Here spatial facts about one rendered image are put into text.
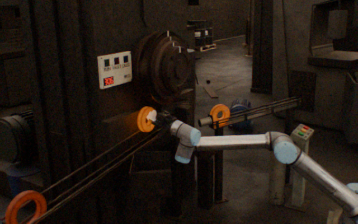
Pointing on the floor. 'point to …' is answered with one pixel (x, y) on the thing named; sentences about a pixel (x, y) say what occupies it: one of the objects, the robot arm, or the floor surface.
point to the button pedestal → (298, 194)
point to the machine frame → (90, 39)
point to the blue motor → (240, 103)
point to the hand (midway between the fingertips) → (147, 116)
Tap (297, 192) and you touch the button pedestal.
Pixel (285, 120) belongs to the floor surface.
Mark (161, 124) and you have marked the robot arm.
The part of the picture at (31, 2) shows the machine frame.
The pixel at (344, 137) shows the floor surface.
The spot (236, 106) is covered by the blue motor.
